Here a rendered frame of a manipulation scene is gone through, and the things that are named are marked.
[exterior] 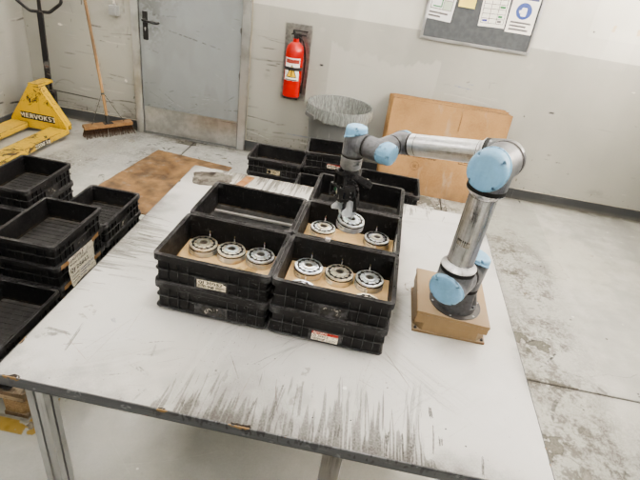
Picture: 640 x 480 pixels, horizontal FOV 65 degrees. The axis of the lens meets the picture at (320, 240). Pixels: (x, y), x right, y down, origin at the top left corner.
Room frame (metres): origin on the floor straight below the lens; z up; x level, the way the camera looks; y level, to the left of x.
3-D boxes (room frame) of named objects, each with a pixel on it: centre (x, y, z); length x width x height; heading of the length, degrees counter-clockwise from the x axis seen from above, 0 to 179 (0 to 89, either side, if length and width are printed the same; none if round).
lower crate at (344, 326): (1.41, -0.08, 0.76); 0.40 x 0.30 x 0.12; 84
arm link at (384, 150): (1.61, -0.16, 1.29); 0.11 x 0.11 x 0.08; 56
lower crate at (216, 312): (1.45, 0.32, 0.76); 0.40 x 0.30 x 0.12; 84
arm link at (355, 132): (1.65, -0.07, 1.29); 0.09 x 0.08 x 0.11; 56
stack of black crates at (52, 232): (1.93, 1.25, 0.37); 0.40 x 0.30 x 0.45; 176
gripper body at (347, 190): (1.64, -0.06, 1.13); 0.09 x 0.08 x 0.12; 130
